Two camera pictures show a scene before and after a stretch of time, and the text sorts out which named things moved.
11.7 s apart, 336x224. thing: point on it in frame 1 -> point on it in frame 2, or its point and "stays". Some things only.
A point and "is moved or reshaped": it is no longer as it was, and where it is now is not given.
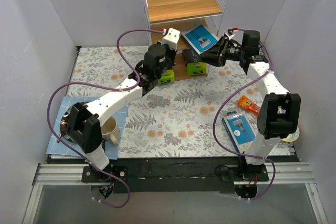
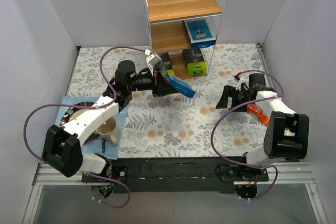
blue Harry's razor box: [200, 39] is moved or reshaped
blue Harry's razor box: [240, 129] -> [181, 87]
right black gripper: [221, 52] -> [233, 98]
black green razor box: [195, 66] stays
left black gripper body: [170, 54] -> [156, 85]
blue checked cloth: [58, 147] stays
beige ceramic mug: [109, 131] stays
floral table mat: [182, 117] stays
